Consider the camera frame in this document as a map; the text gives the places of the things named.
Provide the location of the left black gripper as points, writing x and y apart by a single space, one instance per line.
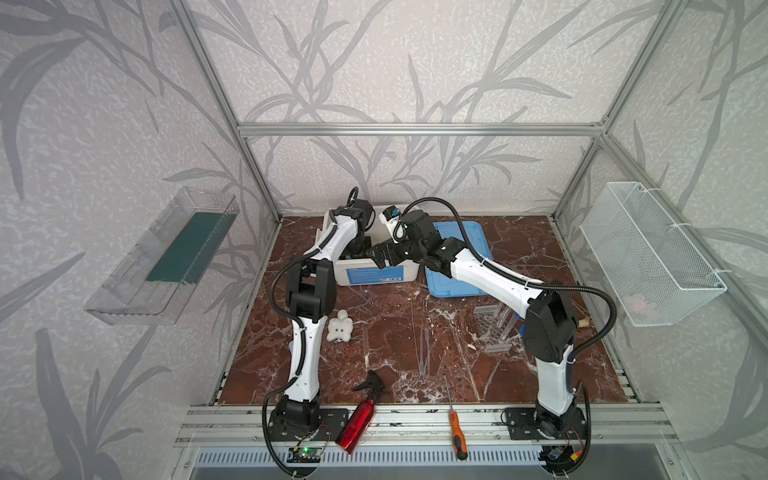
358 243

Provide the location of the white wire mesh basket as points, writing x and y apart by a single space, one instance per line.
643 250

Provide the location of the white plastic storage bin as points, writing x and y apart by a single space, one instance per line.
359 270

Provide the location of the blue plastic bin lid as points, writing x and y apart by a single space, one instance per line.
441 286

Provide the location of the pink object in basket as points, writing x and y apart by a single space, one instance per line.
638 305

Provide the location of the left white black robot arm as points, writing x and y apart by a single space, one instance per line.
305 292

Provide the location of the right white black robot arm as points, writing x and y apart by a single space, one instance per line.
550 322

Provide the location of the green circuit board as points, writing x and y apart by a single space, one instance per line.
304 455

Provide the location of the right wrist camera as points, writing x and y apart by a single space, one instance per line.
390 217

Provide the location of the clear acrylic wall shelf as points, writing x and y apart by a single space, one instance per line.
154 282

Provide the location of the orange handled screwdriver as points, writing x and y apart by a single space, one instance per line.
458 438

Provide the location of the clear test tube rack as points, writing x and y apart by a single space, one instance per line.
495 328

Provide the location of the red spray bottle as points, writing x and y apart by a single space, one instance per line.
358 422

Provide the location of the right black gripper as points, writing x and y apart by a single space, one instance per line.
384 255

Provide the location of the white plush toy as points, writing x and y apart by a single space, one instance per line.
340 328

